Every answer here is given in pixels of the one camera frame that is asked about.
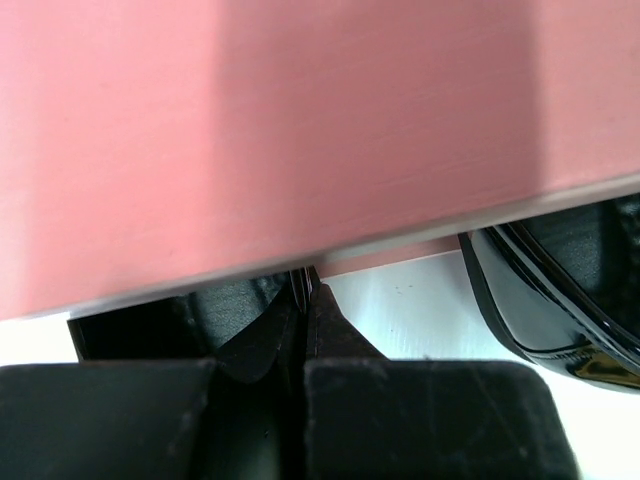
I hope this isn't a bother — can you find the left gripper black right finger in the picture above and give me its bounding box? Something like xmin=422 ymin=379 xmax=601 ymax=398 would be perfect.
xmin=304 ymin=285 xmax=579 ymax=479

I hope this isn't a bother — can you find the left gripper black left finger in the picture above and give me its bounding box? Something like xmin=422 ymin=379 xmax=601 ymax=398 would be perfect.
xmin=1 ymin=286 xmax=304 ymax=479

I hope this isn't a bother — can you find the black loafer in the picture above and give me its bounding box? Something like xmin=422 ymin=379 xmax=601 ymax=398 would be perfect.
xmin=458 ymin=194 xmax=639 ymax=392
xmin=67 ymin=267 xmax=319 ymax=361

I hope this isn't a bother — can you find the black loafer back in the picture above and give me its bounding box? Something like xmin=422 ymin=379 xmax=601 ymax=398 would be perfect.
xmin=458 ymin=194 xmax=639 ymax=392

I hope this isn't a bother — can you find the pink shoe shelf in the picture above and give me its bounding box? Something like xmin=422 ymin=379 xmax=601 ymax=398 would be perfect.
xmin=1 ymin=1 xmax=639 ymax=319

